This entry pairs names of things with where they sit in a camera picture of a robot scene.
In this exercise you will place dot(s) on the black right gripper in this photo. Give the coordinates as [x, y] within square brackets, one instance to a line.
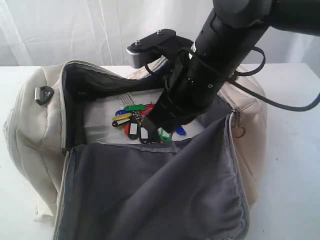
[190, 89]

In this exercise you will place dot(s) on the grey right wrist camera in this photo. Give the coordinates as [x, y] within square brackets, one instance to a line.
[163, 43]

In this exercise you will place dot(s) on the cream duffel bag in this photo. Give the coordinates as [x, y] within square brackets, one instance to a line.
[93, 183]

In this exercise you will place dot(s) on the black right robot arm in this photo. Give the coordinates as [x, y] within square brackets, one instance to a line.
[230, 32]

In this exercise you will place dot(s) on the colourful key tag bunch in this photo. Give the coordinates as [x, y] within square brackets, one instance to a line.
[131, 120]

